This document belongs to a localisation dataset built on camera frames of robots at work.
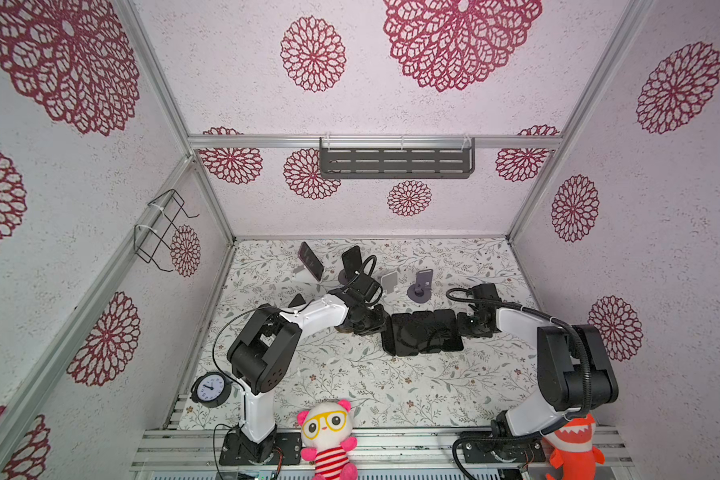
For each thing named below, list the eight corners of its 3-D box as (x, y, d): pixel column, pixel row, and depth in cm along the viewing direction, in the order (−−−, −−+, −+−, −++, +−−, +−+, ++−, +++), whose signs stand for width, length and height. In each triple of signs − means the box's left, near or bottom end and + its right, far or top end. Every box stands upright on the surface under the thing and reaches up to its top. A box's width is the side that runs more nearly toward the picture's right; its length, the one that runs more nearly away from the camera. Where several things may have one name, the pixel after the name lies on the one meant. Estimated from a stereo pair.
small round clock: (191, 407, 82) (185, 403, 79) (202, 375, 88) (197, 371, 85) (225, 407, 82) (221, 403, 79) (234, 375, 88) (230, 371, 85)
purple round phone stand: (408, 302, 104) (413, 283, 96) (407, 288, 108) (411, 269, 99) (429, 302, 104) (435, 283, 96) (427, 288, 108) (433, 269, 99)
